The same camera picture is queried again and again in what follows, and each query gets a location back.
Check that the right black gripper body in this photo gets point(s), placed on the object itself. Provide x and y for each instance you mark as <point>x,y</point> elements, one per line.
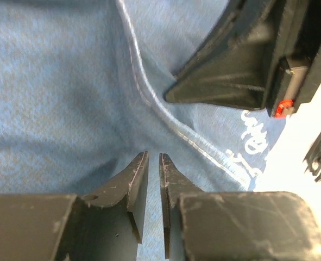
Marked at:
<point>297,75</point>

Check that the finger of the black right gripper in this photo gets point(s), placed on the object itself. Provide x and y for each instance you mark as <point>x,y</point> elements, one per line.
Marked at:
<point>231,66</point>

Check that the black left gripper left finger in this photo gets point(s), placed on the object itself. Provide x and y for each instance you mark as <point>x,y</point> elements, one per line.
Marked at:
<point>106,224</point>

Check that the blue denim pillowcase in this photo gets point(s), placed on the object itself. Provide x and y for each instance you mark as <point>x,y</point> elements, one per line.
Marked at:
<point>81,94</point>

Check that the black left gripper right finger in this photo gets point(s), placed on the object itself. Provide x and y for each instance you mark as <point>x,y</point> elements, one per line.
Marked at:
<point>199,225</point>

